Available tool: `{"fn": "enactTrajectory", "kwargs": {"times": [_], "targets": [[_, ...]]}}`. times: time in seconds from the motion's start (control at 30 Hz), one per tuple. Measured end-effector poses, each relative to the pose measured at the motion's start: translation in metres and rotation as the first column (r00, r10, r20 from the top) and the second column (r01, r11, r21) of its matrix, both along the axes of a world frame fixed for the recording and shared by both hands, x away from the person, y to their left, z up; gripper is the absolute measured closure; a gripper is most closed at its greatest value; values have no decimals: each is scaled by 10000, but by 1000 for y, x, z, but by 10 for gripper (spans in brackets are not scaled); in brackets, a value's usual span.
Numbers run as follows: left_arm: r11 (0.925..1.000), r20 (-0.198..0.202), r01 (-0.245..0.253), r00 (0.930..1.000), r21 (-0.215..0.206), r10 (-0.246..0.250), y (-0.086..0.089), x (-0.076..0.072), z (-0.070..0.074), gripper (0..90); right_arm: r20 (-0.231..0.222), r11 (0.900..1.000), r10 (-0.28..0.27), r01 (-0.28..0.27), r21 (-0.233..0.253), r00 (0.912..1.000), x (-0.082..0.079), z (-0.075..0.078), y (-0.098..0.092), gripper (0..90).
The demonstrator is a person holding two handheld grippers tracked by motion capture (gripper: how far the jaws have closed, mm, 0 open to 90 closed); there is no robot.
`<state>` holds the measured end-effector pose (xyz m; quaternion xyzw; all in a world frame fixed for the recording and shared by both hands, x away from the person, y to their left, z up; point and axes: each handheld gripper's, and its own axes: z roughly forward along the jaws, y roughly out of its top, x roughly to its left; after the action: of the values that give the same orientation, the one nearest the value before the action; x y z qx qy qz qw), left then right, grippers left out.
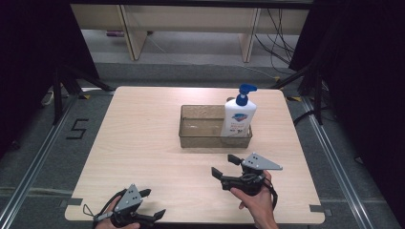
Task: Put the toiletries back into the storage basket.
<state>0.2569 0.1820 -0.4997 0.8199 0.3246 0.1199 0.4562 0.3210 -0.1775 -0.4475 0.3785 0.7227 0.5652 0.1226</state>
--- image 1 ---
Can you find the black metal stand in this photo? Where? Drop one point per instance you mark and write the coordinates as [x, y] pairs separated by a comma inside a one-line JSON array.
[[58, 95], [317, 95]]

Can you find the black curtain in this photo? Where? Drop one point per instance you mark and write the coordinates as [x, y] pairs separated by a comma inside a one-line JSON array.
[[28, 63], [366, 79]]

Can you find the grey tape strip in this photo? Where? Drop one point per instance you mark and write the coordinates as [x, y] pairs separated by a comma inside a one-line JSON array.
[[318, 209], [71, 201]]

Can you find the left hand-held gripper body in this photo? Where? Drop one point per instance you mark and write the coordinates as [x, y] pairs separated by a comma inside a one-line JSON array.
[[129, 197]]

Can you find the yellow black floor tape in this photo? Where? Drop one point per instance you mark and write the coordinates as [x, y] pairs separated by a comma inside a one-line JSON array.
[[294, 99]]

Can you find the clear brown plastic storage box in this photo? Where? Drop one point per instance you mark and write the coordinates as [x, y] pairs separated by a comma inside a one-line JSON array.
[[199, 127]]

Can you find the person's right hand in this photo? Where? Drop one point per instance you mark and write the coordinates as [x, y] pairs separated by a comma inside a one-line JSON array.
[[259, 203]]

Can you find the white pump bottle blue cap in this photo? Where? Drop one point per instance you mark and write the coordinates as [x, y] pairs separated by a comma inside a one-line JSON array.
[[238, 117]]

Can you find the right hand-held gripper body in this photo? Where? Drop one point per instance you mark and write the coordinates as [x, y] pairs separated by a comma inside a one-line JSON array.
[[256, 162]]

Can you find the aluminium floor rail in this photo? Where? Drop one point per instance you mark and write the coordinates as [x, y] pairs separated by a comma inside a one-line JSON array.
[[337, 171], [35, 162]]

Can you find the light wooden desk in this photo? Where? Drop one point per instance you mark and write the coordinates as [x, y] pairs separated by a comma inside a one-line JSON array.
[[191, 19]]

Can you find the person's left hand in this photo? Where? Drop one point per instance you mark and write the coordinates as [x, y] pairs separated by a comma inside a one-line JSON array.
[[106, 226]]

